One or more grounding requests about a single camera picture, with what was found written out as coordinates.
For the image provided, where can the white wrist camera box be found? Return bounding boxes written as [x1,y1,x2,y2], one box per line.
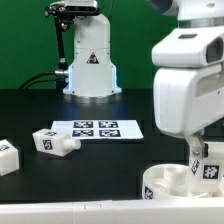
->
[152,26,224,68]

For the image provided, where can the white marker sheet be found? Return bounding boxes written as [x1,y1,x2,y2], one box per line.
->
[51,120,143,140]

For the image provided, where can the black cables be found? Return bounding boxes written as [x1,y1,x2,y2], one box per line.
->
[18,71,58,90]

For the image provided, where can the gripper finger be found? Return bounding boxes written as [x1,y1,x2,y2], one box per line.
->
[186,133,205,159]

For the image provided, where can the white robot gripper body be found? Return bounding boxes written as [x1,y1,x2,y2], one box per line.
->
[153,64,224,138]

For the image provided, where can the black camera on stand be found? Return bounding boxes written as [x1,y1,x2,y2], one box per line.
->
[44,0,100,91]

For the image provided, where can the white L-shaped wall fixture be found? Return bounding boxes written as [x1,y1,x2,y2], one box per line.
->
[0,197,224,224]

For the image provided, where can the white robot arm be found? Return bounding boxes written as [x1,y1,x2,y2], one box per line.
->
[64,0,224,158]

